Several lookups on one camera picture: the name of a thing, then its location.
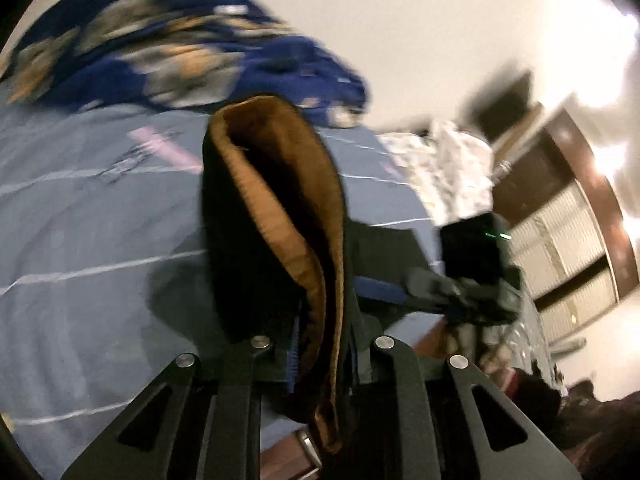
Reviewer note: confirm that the blue checked bed sheet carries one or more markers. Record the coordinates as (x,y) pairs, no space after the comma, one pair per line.
(90,220)

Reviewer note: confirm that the wooden bed frame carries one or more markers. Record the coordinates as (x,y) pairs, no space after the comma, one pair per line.
(285,457)

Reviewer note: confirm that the black wall monitor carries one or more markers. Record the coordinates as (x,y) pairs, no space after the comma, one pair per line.
(505,105)

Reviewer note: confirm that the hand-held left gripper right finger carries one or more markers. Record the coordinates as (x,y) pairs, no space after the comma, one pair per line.
(400,375)

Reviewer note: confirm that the brown wooden wardrobe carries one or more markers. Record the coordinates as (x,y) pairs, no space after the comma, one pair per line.
(565,200)

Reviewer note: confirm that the person's dark clothing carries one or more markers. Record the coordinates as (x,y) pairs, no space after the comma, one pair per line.
(575,420)

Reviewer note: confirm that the blue animal print blanket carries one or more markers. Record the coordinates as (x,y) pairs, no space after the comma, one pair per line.
(150,45)

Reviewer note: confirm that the black pants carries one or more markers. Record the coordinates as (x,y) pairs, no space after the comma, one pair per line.
(260,240)

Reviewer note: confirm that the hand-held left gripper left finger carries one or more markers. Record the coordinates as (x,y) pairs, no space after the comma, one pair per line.
(293,367)

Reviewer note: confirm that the white patterned pillow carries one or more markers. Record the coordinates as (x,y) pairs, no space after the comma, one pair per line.
(450,175)

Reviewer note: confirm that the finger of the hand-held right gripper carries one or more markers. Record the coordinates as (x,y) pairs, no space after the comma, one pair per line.
(385,288)

